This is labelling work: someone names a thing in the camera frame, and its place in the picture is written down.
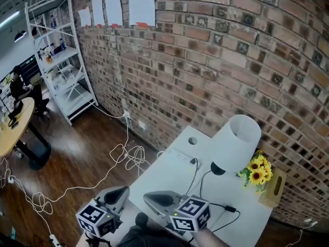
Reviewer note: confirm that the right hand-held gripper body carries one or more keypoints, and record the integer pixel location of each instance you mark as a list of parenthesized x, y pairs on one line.
[(190, 215)]

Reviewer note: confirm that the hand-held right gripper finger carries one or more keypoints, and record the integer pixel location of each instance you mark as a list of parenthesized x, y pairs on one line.
[(167, 192), (162, 211)]

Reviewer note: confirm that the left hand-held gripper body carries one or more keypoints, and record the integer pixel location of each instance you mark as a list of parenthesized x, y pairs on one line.
[(95, 220)]

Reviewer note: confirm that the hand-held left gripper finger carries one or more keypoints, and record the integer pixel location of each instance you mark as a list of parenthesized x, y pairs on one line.
[(123, 202), (113, 189)]

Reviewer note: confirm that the white table lamp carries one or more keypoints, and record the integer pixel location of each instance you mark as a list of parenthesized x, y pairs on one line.
[(234, 145)]

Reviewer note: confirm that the person's right forearm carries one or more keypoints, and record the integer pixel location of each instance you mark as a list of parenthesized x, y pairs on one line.
[(210, 238)]

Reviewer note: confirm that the person's left forearm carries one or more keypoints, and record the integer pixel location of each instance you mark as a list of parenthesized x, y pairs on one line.
[(83, 240)]

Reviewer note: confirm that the white table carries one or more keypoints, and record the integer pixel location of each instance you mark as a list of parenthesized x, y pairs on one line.
[(159, 179)]

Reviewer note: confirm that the person's black shoe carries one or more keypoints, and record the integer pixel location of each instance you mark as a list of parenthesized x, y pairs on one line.
[(142, 219)]

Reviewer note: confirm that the person's black clothing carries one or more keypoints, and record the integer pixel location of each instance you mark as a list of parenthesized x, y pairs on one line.
[(154, 237)]

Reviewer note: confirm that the yellow sunflower bouquet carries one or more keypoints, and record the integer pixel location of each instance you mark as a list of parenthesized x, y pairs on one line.
[(257, 175)]

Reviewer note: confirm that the wooden tissue box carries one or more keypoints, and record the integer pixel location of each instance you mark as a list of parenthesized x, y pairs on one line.
[(270, 194)]

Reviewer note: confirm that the small white floor power strip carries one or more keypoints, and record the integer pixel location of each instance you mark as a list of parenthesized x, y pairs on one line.
[(11, 179)]

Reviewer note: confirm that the round yellow table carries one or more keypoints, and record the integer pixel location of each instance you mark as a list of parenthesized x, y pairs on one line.
[(13, 140)]

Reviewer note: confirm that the black phone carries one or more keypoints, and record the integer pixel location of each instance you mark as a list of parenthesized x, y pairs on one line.
[(14, 124)]

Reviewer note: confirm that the black box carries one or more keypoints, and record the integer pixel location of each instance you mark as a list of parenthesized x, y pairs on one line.
[(16, 110)]

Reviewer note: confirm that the white metal shelving rack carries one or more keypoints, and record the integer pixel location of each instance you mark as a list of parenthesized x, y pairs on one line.
[(68, 53)]

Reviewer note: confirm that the orange bottle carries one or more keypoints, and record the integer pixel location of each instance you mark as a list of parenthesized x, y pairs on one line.
[(48, 58)]

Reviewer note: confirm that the white paper sheet red tape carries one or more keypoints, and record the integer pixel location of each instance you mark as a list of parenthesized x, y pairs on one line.
[(113, 8), (98, 10), (84, 17), (141, 4)]

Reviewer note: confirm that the white ceiling tube light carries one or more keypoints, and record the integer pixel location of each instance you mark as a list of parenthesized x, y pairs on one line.
[(9, 19)]

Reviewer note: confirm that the white wall plug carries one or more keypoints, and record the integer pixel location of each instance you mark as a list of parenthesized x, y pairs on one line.
[(126, 114), (309, 223)]

